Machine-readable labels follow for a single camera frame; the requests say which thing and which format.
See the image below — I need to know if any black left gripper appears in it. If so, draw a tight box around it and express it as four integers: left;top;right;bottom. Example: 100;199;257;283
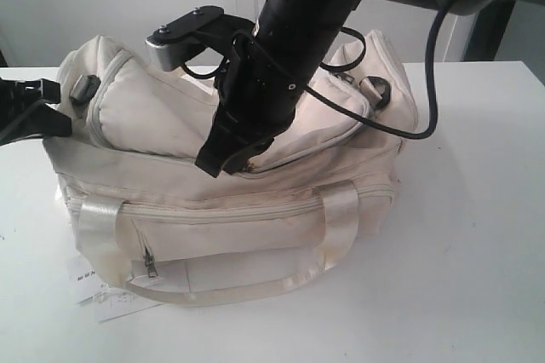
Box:
1;78;72;146

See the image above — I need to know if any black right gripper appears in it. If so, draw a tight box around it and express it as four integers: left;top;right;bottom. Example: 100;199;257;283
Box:
195;32;311;176

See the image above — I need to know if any cream fabric duffel bag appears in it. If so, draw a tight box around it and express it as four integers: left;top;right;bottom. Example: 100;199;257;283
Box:
43;35;404;306

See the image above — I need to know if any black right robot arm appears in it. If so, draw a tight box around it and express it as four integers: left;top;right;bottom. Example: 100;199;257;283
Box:
195;0;543;176

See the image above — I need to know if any white brand hang tag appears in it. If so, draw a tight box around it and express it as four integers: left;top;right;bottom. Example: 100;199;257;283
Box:
66;256;107;303

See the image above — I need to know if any white printed paper tag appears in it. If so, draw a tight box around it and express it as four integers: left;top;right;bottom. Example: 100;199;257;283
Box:
94;292;160;322

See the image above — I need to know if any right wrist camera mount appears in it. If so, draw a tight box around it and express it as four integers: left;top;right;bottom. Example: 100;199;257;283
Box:
146;5;255;72

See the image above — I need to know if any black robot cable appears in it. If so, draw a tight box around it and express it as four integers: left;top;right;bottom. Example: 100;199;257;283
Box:
182;0;495;141

